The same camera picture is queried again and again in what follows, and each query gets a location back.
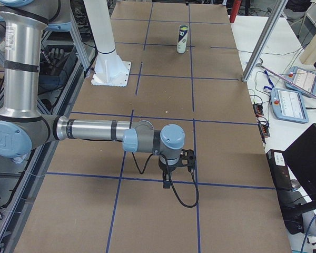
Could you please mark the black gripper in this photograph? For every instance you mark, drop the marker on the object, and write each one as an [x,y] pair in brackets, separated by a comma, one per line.
[165,168]

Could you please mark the yellow tennis ball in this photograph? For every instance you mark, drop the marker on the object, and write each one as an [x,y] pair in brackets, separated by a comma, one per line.
[183,27]

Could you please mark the orange black usb hub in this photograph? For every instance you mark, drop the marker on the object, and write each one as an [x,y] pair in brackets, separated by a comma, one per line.
[258,109]
[264,129]

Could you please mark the black desktop computer box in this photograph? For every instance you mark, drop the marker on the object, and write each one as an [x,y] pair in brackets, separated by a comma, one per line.
[279,170]

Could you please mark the near blue teach pendant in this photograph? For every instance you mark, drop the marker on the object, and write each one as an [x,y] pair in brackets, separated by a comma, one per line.
[288,105]

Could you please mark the blue teach pendant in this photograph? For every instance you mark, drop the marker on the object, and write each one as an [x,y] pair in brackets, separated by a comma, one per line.
[303,78]
[288,105]

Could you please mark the black computer monitor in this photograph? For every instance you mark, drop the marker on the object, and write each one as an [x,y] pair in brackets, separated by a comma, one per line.
[301,159]

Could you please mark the reacher grabber stick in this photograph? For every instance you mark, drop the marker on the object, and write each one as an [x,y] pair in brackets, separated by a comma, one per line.
[307,93]

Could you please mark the far blue teach pendant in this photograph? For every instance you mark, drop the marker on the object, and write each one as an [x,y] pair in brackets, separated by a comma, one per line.
[303,78]

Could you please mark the red cylinder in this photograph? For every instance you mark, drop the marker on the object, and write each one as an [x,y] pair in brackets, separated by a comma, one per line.
[235,10]

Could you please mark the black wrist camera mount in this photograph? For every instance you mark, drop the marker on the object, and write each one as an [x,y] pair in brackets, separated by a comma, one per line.
[188,159]

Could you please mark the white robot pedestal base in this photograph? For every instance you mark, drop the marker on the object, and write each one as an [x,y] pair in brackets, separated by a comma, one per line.
[109,68]

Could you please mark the aluminium frame post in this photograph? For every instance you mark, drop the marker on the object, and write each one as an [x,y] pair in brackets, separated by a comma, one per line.
[265,35]

